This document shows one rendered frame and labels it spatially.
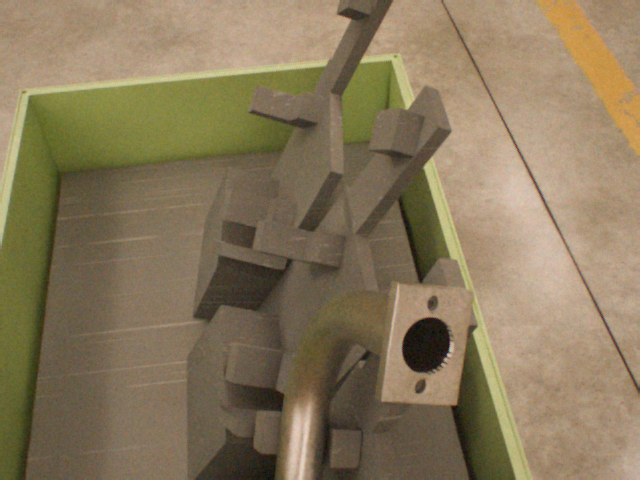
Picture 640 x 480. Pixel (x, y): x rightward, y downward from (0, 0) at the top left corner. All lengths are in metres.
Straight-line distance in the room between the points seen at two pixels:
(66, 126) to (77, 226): 0.11
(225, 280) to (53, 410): 0.20
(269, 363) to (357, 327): 0.23
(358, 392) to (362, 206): 0.15
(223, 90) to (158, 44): 1.73
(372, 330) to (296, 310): 0.29
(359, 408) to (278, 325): 0.20
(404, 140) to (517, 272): 1.39
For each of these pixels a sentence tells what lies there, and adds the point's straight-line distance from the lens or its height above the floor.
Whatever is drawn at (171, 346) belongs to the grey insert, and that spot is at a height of 0.85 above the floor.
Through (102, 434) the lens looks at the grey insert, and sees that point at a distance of 0.73.
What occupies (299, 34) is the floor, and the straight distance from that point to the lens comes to 2.57.
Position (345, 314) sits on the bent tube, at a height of 1.14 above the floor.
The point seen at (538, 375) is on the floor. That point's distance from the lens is 1.76.
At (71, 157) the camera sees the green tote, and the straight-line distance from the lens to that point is 0.94.
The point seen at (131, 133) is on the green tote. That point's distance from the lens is 0.91.
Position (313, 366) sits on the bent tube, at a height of 1.08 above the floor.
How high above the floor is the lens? 1.48
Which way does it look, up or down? 50 degrees down
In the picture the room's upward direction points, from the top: 2 degrees counter-clockwise
